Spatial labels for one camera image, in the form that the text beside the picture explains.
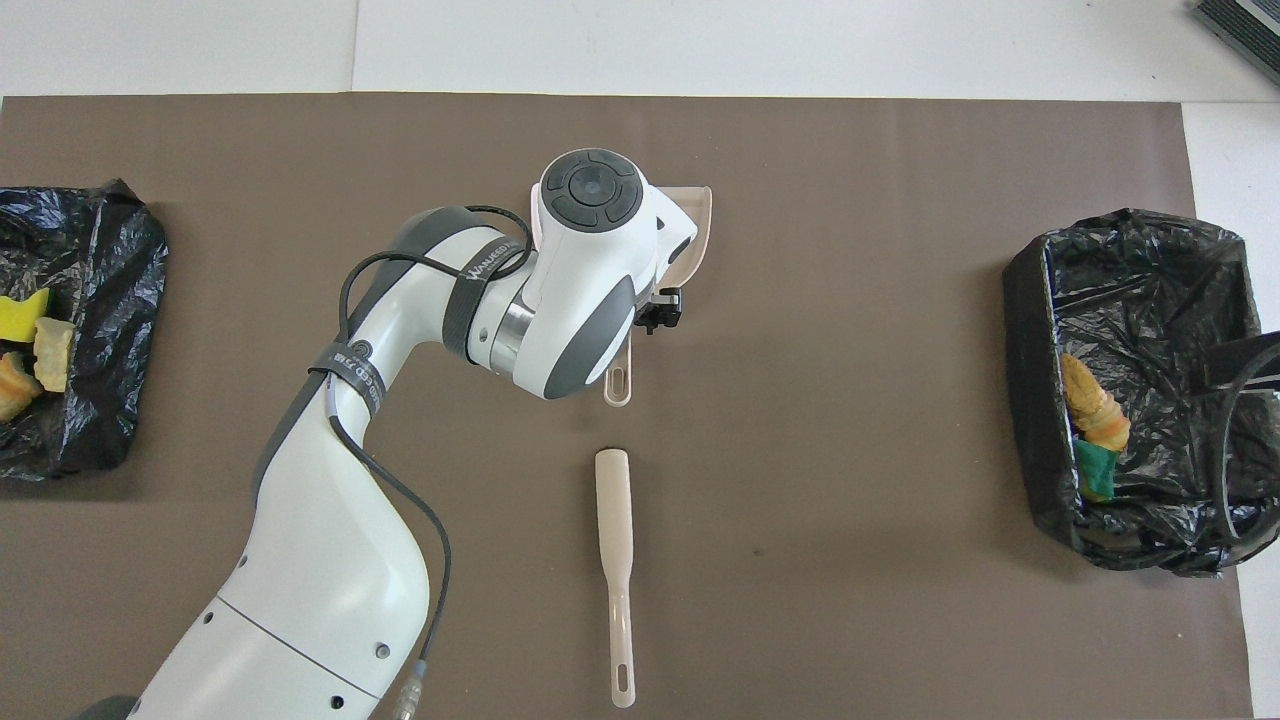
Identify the brown bread roll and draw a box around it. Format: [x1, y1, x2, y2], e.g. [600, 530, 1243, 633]
[1060, 352, 1101, 411]

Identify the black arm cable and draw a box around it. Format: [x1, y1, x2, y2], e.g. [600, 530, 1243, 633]
[1221, 345, 1280, 547]
[338, 205, 536, 720]

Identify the brown table mat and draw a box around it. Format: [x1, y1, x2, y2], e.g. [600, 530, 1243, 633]
[0, 93, 1254, 720]

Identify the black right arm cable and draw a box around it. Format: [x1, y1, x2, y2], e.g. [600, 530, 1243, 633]
[1221, 345, 1280, 547]

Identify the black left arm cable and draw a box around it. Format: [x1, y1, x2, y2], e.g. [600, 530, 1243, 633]
[338, 205, 536, 720]

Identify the black bag-lined bin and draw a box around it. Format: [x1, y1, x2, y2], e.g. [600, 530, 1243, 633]
[0, 178, 169, 483]
[1003, 208, 1280, 578]

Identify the grey ribbed device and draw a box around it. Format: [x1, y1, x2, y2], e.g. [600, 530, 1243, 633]
[1193, 0, 1280, 86]

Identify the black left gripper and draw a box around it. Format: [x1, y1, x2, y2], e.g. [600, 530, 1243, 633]
[634, 287, 684, 336]

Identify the yellow and green sponge piece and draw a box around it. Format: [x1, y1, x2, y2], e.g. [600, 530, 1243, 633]
[1075, 438, 1121, 503]

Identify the striped orange croissant piece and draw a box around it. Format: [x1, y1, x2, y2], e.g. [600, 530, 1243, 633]
[0, 352, 43, 422]
[33, 318, 77, 394]

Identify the beige handled brush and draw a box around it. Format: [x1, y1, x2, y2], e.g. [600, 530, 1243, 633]
[595, 449, 638, 709]

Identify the pale yellow bread piece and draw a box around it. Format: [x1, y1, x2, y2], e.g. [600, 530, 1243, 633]
[1075, 395, 1132, 453]

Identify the beige plastic dustpan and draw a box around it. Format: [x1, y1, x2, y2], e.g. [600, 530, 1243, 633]
[527, 185, 715, 408]

